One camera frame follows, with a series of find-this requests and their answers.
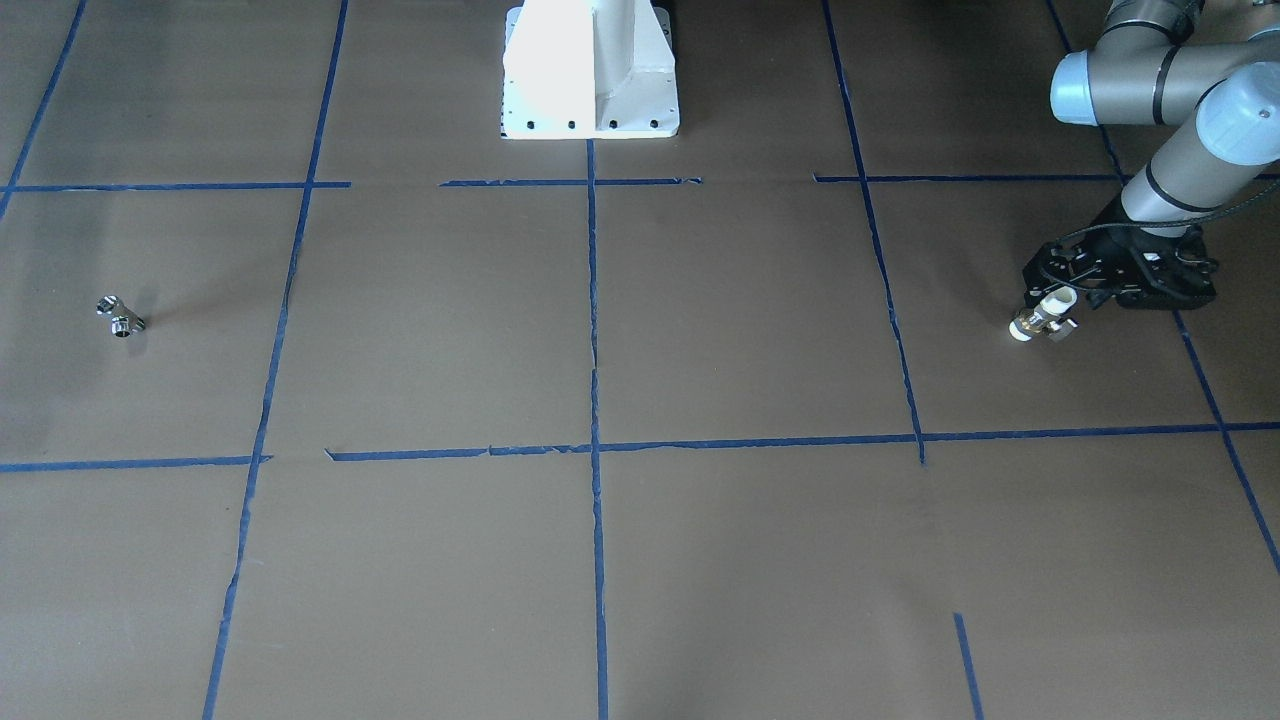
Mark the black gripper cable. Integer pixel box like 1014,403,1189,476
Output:
1059,181,1280,263

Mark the white PPR brass valve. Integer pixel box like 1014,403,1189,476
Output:
1007,287,1079,342

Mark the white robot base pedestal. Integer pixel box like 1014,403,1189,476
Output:
499,1,681,141

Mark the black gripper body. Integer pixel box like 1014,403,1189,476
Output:
1057,225,1219,307

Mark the chrome tee pipe fitting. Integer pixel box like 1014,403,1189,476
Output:
95,295,146,340

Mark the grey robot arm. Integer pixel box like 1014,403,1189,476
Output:
1023,1,1279,311

